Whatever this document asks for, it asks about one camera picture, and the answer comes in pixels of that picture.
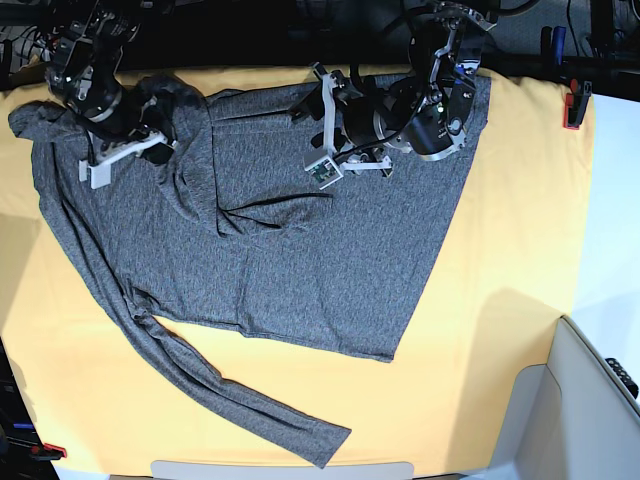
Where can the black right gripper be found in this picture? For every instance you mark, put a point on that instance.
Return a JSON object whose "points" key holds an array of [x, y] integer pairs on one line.
{"points": [[112, 114]]}

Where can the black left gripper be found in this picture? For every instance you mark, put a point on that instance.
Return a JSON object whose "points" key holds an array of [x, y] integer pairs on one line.
{"points": [[372, 119]]}

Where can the grey long-sleeve T-shirt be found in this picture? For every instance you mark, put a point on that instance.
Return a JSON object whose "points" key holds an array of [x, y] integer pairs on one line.
{"points": [[233, 234]]}

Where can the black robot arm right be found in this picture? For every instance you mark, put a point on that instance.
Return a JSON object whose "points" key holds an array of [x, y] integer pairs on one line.
{"points": [[90, 37]]}

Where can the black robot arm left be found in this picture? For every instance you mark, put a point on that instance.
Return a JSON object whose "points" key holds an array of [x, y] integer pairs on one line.
{"points": [[424, 113]]}

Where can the yellow table cloth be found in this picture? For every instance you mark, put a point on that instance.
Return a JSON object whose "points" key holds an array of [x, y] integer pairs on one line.
{"points": [[507, 270]]}

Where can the red black clamp right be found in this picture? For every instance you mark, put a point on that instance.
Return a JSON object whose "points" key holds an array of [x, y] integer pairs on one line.
{"points": [[576, 103]]}

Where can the red black clamp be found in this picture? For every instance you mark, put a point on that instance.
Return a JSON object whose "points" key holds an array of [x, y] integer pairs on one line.
{"points": [[576, 103], [47, 452]]}

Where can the grey tray edge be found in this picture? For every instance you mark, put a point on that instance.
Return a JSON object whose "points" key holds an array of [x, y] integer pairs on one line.
{"points": [[183, 470]]}

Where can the red black clamp left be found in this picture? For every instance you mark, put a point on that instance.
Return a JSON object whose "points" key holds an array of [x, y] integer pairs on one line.
{"points": [[47, 452]]}

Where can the white plastic bin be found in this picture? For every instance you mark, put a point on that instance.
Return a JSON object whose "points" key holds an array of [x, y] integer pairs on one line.
{"points": [[568, 418]]}

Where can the black remote control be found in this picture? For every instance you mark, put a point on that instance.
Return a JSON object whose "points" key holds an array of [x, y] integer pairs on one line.
{"points": [[624, 377]]}

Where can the blue handled tool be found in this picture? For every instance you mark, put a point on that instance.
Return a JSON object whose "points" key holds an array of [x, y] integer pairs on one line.
{"points": [[552, 42]]}

